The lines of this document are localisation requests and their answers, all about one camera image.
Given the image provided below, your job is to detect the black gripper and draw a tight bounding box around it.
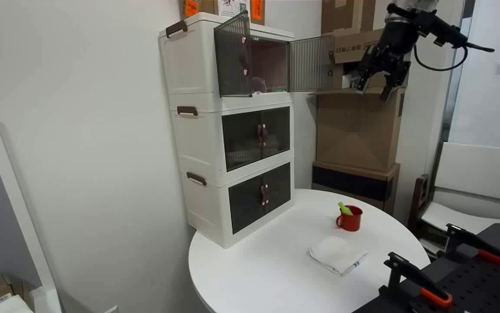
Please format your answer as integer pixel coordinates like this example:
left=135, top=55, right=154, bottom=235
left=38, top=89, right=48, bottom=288
left=350, top=16, right=423, bottom=103

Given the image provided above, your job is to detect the red cup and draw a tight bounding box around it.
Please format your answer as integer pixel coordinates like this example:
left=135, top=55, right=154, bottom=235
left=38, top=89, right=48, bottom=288
left=334, top=204, right=364, bottom=234

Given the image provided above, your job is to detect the white framed grey partition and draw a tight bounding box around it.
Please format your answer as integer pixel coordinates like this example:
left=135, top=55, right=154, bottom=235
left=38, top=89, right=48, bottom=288
left=0, top=114, right=64, bottom=313

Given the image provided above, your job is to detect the smoked transparent cabinet door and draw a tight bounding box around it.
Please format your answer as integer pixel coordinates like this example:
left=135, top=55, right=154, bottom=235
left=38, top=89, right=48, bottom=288
left=288, top=34, right=338, bottom=96
left=211, top=9, right=255, bottom=100

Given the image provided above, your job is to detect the tall taped cardboard box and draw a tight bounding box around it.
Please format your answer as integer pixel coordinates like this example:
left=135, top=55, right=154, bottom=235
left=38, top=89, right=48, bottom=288
left=319, top=0, right=378, bottom=35

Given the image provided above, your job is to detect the narrow orange labelled box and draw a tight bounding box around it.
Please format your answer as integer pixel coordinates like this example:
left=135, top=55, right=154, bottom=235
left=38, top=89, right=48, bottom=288
left=248, top=0, right=267, bottom=27

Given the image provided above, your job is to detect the white flat panel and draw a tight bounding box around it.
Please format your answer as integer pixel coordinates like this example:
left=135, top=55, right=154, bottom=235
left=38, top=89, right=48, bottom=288
left=433, top=141, right=500, bottom=206

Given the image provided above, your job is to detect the brown wooden board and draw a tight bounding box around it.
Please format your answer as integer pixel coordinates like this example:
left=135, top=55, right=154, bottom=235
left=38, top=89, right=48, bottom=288
left=407, top=173, right=432, bottom=227

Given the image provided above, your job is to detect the white three-tier storage cabinet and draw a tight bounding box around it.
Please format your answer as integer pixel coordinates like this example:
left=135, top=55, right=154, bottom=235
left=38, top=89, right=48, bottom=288
left=157, top=11, right=294, bottom=251

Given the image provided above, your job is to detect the white printed small box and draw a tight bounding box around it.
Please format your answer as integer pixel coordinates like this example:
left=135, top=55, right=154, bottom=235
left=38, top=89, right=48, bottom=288
left=216, top=0, right=249, bottom=20

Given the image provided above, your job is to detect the white folded cloth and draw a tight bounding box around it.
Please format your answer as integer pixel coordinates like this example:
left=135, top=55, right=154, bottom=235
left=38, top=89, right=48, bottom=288
left=307, top=234, right=371, bottom=279

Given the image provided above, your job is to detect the cardboard box with black band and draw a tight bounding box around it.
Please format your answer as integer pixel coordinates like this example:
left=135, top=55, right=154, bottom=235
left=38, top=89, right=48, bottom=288
left=310, top=162, right=402, bottom=214

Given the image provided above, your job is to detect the cardboard box with label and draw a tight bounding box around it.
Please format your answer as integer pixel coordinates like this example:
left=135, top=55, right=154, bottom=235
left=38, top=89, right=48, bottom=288
left=329, top=25, right=404, bottom=93

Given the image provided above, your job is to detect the brown cabinet side handle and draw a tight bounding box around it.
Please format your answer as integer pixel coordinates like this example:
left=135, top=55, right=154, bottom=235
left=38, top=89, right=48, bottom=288
left=183, top=171, right=209, bottom=188
left=163, top=20, right=189, bottom=41
left=175, top=105, right=199, bottom=119

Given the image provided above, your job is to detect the green item in cup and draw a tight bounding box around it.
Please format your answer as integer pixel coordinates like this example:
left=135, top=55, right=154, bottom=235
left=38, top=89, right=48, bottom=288
left=336, top=201, right=354, bottom=220

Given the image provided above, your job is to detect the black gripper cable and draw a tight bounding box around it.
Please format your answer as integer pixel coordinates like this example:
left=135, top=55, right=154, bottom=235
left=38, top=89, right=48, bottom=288
left=411, top=41, right=470, bottom=75

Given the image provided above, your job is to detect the black clamp orange handle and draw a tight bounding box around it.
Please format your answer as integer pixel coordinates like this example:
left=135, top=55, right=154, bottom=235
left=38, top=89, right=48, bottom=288
left=442, top=223, right=500, bottom=268
left=381, top=251, right=454, bottom=310

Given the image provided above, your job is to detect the cardboard box orange label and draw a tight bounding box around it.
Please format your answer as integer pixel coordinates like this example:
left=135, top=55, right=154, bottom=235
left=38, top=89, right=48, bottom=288
left=178, top=0, right=220, bottom=20

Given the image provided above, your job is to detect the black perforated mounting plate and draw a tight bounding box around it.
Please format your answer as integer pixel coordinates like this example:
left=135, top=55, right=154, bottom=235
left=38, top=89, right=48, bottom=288
left=352, top=223, right=500, bottom=313

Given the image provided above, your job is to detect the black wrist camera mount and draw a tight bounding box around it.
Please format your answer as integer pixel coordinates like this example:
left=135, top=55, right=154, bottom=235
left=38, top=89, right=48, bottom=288
left=413, top=8, right=496, bottom=55

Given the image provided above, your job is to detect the large plain cardboard box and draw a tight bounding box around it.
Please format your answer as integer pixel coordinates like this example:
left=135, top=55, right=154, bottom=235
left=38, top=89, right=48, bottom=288
left=312, top=88, right=406, bottom=178

